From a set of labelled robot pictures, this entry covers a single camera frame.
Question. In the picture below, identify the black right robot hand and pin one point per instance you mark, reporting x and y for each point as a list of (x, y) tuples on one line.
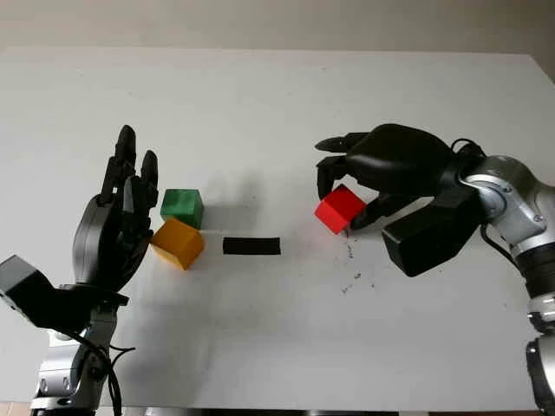
[(399, 160)]

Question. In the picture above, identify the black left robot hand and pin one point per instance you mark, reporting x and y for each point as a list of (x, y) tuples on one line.
[(104, 242)]

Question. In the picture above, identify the yellow wooden block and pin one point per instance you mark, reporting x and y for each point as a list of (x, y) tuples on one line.
[(175, 242)]

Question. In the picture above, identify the red wooden block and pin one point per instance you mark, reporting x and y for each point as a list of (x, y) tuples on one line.
[(336, 208)]

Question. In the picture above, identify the green wooden block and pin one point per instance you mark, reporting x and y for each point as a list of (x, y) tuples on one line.
[(180, 203)]

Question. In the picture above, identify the black tape mark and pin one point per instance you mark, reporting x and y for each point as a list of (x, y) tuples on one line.
[(251, 246)]

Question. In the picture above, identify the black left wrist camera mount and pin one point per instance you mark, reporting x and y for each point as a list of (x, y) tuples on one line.
[(39, 299)]

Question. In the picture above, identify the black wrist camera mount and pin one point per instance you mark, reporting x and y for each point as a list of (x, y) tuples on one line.
[(39, 299), (425, 242)]

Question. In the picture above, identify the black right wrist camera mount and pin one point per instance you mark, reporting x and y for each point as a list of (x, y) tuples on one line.
[(425, 242)]

